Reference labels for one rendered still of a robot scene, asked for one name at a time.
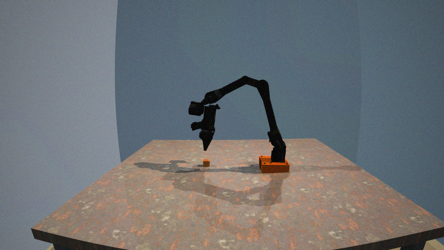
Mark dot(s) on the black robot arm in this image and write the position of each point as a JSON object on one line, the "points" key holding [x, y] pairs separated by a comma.
{"points": [[197, 108]]}

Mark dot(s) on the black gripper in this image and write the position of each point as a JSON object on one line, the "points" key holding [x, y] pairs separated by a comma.
{"points": [[206, 134]]}

